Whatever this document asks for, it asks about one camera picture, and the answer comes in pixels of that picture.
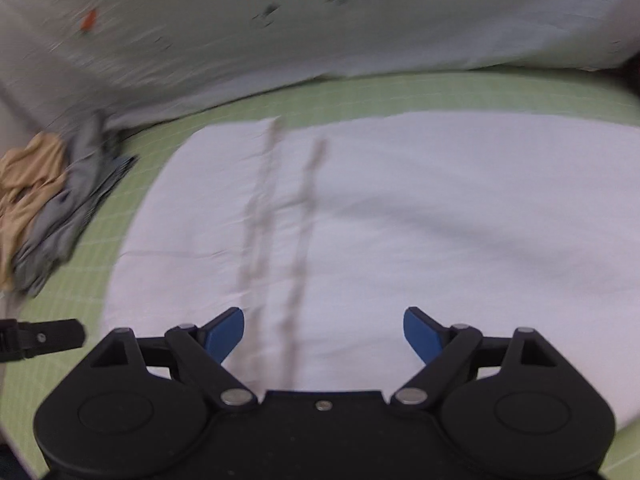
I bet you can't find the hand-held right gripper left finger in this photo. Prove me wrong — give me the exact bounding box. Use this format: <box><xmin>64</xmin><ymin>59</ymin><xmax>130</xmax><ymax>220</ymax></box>
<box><xmin>90</xmin><ymin>307</ymin><xmax>260</xmax><ymax>414</ymax></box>

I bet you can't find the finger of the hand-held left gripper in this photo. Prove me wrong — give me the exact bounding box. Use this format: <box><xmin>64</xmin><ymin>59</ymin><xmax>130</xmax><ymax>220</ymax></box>
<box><xmin>0</xmin><ymin>317</ymin><xmax>86</xmax><ymax>364</ymax></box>

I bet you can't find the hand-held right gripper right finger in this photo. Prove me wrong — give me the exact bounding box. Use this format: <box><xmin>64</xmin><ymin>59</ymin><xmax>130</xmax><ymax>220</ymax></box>
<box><xmin>391</xmin><ymin>306</ymin><xmax>557</xmax><ymax>407</ymax></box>

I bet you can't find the white garment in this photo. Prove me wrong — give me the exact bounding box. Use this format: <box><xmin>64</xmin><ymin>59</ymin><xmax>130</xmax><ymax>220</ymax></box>
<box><xmin>102</xmin><ymin>110</ymin><xmax>640</xmax><ymax>432</ymax></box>

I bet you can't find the grey garment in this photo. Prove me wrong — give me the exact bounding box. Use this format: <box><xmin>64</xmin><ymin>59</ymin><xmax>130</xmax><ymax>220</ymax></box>
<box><xmin>11</xmin><ymin>114</ymin><xmax>125</xmax><ymax>297</ymax></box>

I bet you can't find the beige garment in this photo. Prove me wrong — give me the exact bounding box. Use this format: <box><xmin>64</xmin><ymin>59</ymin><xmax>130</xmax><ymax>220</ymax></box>
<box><xmin>0</xmin><ymin>132</ymin><xmax>72</xmax><ymax>288</ymax></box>

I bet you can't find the blue striped cloth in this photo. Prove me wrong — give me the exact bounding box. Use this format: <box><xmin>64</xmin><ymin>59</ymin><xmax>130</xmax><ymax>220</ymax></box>
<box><xmin>75</xmin><ymin>154</ymin><xmax>140</xmax><ymax>232</ymax></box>

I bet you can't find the green grid cutting mat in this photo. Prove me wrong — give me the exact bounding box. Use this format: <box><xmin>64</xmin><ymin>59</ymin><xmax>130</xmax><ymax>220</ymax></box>
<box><xmin>0</xmin><ymin>70</ymin><xmax>640</xmax><ymax>480</ymax></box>

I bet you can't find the white carrot print quilt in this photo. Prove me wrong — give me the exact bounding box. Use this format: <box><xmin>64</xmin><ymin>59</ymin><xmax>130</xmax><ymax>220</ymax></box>
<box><xmin>0</xmin><ymin>0</ymin><xmax>640</xmax><ymax>133</ymax></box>

